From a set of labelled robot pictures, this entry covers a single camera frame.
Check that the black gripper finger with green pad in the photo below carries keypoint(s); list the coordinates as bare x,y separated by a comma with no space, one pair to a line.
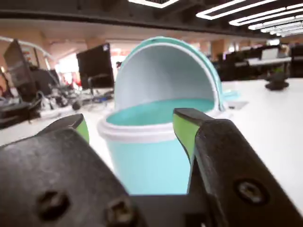
52,175
236,170

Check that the teal whale-shaped bin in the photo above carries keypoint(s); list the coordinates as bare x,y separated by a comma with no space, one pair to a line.
154,160

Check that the black round desk object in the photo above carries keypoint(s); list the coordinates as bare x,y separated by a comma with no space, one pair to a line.
277,84

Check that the black tilted monitor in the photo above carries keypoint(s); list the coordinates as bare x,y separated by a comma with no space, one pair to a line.
19,71

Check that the black computer monitor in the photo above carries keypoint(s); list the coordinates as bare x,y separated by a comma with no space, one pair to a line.
95,66

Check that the white ceiling light strip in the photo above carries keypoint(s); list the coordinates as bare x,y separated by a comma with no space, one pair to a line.
236,8
265,17

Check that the black overhead beam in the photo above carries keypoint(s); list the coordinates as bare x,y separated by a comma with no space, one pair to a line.
71,14

